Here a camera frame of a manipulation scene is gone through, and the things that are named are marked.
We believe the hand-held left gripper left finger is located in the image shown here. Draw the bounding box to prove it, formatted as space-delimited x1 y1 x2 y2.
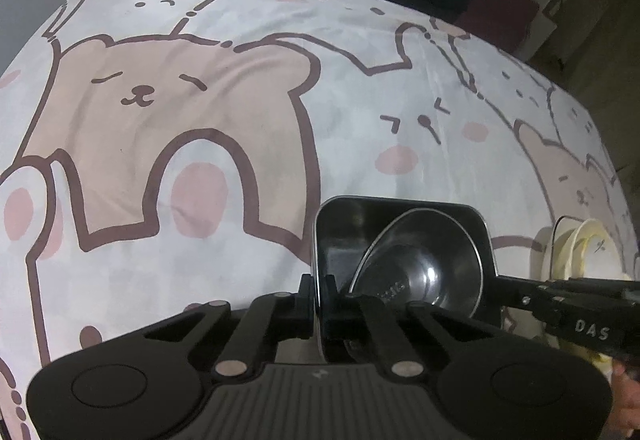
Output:
142 273 317 379

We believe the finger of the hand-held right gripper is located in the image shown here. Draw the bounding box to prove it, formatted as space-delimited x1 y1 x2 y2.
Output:
492 274 552 322

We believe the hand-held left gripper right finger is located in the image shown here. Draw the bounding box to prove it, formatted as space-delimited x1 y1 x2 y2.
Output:
321 273 502 379

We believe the white square plate black rim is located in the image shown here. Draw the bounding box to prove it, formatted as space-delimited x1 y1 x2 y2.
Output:
530 216 572 284

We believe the lemon print scalloped bowl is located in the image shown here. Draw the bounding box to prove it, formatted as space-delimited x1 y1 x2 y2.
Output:
581 224 639 280

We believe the cream two-handled bowl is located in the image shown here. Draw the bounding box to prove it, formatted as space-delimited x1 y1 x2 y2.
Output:
547 217 626 282

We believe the wide steel rectangular container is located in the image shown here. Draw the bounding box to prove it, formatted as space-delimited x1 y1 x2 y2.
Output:
311 195 499 364

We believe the small round steel bowl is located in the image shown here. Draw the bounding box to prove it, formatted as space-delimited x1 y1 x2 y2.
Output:
347 207 485 314

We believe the bear print bed sheet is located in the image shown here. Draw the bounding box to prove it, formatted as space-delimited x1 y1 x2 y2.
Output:
0 0 640 440

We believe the maroon cushion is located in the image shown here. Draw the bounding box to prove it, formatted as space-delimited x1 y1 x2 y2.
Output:
457 0 541 64

